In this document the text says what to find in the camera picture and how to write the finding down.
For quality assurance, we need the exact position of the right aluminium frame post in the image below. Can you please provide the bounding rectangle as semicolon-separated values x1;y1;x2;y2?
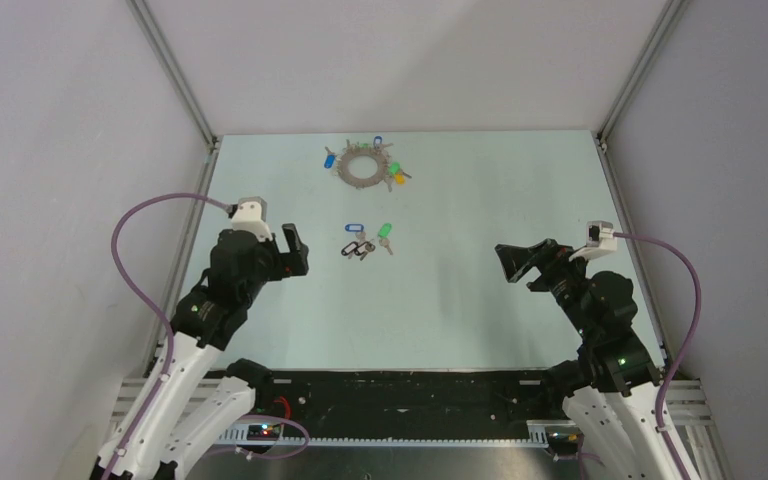
595;0;690;154

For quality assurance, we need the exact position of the black tag key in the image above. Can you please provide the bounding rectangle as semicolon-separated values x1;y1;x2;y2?
340;241;361;258
353;241;376;261

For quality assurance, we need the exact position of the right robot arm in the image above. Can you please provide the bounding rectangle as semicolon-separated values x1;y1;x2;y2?
494;239;699;479

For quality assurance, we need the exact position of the left aluminium frame post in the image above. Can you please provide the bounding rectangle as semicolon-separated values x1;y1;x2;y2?
125;0;220;152

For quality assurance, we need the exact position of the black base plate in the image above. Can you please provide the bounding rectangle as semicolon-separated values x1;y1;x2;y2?
255;370;568;439

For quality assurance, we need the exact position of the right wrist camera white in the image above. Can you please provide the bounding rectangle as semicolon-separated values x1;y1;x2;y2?
569;221;618;261

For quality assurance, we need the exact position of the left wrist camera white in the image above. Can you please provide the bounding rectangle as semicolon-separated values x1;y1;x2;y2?
230;196;273;242

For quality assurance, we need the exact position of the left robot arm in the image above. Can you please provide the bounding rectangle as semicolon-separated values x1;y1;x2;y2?
90;223;309;479

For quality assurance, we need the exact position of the left circuit board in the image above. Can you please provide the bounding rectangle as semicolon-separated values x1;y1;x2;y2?
245;423;283;442

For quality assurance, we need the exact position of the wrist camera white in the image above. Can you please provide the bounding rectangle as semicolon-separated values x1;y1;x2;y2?
230;196;273;242
569;221;618;261

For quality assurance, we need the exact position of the right circuit board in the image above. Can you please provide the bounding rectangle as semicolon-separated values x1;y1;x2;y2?
548;431;583;448

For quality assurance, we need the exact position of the circuit board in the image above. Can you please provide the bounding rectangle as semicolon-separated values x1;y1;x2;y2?
245;423;283;442
548;431;583;448

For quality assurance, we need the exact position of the green tag key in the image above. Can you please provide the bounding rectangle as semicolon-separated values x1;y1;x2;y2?
377;223;393;255

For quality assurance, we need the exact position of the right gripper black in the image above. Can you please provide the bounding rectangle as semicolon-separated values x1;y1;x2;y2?
493;236;594;338

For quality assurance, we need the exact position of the grey toothed keyring disc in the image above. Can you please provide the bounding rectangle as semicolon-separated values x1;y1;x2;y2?
333;140;395;192

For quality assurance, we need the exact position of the grey cable duct strip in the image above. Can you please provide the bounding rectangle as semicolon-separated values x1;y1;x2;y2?
215;424;550;449

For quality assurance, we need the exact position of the aluminium frame post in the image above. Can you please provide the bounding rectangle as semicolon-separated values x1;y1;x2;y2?
125;0;220;152
595;0;690;154

